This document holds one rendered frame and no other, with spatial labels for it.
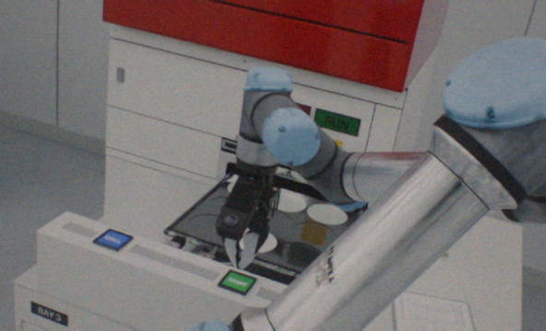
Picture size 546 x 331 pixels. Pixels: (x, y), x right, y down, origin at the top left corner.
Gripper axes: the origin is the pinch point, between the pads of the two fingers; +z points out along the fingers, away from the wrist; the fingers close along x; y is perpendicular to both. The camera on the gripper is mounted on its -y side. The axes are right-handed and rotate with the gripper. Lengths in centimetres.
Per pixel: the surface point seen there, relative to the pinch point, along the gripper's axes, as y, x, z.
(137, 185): 58, 55, 25
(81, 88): 206, 180, 64
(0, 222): 116, 158, 101
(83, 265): -4.3, 29.1, 8.4
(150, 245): 2.9, 19.2, 4.3
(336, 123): 58, -1, -9
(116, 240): 0.4, 25.2, 3.9
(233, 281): 0.1, 0.5, 3.8
